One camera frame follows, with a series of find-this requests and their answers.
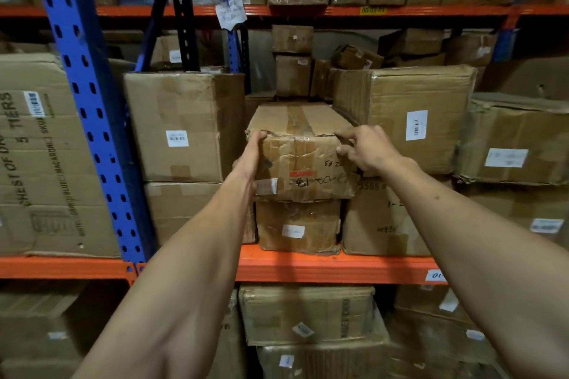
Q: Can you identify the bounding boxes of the thin blue rack upright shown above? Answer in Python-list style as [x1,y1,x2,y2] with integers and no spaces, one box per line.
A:
[226,0,244,75]

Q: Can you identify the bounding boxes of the dented cardboard box white label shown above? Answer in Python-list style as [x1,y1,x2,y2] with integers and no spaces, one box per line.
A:
[453,92,569,187]

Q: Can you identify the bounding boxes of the dim cardboard box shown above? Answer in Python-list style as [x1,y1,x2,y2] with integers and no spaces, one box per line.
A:
[0,280,130,379]

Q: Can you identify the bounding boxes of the wide cardboard box white label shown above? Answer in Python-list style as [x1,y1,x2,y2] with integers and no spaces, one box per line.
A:
[457,182,569,251]

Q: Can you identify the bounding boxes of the short blue rack upright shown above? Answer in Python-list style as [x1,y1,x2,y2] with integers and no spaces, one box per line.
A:
[492,29,519,63]

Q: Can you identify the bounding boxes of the person's right hand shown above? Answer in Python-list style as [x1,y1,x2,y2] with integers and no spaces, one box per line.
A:
[334,125,419,178]

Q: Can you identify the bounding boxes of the orange rack beam white label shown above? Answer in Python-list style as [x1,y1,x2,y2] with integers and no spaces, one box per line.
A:
[0,245,449,286]

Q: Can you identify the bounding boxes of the plain large brown carton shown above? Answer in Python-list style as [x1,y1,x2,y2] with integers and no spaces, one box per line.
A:
[481,56,569,102]

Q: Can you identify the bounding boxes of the large plastic wrapped cardboard box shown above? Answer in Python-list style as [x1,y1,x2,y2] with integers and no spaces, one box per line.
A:
[332,64,477,176]

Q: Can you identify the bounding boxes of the person's left forearm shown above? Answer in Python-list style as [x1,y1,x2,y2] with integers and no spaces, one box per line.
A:
[72,169,258,379]

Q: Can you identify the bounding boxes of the taped cardboard box red mark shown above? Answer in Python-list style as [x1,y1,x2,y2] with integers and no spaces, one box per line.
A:
[246,102,362,203]

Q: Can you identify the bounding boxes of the white handwritten paper note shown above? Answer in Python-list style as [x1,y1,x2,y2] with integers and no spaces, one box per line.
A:
[215,0,248,32]

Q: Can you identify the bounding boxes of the wrapped cardboard box tilted label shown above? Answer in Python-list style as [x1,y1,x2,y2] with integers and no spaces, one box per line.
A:
[239,284,377,347]

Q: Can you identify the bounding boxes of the blue perforated rack upright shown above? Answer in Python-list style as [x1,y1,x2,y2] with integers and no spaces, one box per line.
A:
[27,0,157,264]

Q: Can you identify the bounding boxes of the large printed cardboard box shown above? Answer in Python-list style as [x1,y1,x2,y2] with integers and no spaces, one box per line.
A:
[0,53,136,258]

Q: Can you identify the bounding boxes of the pile of small cardboard boxes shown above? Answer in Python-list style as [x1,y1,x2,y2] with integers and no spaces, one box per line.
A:
[150,24,498,127]

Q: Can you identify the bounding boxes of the small crumpled cardboard box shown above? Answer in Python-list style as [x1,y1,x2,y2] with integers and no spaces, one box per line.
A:
[255,199,342,256]

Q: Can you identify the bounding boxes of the person's right forearm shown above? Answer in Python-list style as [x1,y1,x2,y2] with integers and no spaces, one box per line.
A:
[383,160,569,379]

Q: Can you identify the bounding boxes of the cardboard box handwritten marks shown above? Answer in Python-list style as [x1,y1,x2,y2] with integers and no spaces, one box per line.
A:
[341,176,455,258]

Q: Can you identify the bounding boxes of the large cardboard box barcode label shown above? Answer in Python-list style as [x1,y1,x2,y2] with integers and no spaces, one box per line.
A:
[123,72,246,183]

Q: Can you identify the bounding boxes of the person's left hand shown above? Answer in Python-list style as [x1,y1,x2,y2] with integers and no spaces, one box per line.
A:
[233,129,268,180]

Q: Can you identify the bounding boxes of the wrapped cardboard box small label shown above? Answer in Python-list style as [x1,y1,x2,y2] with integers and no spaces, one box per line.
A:
[257,303,393,379]

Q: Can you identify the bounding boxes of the cardboard box two white labels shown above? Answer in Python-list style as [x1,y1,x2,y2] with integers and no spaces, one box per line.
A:
[388,284,501,379]

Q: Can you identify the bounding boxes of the black rack brace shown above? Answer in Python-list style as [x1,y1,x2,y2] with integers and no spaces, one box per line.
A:
[135,0,202,73]

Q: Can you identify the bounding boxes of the plain cardboard box taped seam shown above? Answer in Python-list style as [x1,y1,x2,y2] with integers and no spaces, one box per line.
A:
[144,182,258,246]

